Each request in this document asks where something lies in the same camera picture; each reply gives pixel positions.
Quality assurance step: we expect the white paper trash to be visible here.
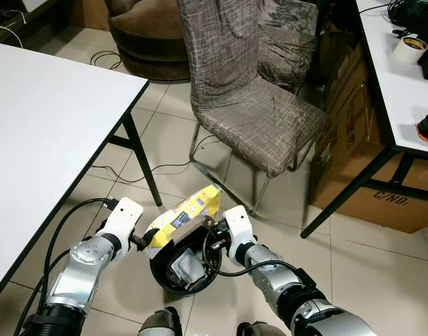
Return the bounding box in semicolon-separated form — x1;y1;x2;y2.
169;251;206;289

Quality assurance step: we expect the grey robot left leg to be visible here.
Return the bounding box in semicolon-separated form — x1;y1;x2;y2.
139;307;183;336

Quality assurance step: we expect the grey robot right leg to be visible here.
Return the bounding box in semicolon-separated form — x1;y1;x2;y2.
236;321;285;336

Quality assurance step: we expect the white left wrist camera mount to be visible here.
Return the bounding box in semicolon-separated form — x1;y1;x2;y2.
95;197;145;246

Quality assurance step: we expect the black round rubbish bin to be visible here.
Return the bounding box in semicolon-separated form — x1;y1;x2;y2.
149;223;224;295

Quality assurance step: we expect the brown wooden cabinet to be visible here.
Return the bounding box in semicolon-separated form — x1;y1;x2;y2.
66;0;111;32

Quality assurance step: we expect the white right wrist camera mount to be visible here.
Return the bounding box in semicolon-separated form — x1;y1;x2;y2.
223;205;258;263

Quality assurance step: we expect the grey patterned covered chair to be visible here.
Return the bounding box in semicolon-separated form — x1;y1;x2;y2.
259;0;321;90

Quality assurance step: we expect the brown cardboard box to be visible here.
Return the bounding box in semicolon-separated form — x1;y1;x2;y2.
308;21;428;235

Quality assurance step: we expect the looped floor cable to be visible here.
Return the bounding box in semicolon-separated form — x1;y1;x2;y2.
90;48;124;71

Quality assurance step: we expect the black cable bundle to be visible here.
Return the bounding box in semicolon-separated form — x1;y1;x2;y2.
387;0;428;36

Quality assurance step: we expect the grey patterned chrome-frame chair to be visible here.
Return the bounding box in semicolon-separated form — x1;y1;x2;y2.
176;0;331;216

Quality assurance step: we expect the thin grey floor cable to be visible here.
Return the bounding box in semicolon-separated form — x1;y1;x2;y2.
88;133;208;179

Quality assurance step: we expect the black desk leg frame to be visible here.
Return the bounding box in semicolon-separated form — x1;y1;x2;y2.
300;143;428;240

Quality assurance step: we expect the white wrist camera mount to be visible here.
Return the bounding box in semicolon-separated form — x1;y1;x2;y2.
223;205;258;263
95;197;145;246

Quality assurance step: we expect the white tape roll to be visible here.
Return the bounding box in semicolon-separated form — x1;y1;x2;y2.
393;35;428;66

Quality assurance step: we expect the yellow snack packet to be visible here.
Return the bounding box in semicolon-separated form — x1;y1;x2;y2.
145;185;223;247

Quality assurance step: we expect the grey robot leg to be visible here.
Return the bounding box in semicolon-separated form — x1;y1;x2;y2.
236;321;285;336
139;307;183;336

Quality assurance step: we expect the brown round sofa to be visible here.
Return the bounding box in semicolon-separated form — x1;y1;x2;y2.
106;0;192;81

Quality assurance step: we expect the black table leg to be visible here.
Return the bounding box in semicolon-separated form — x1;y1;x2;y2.
108;111;164;208

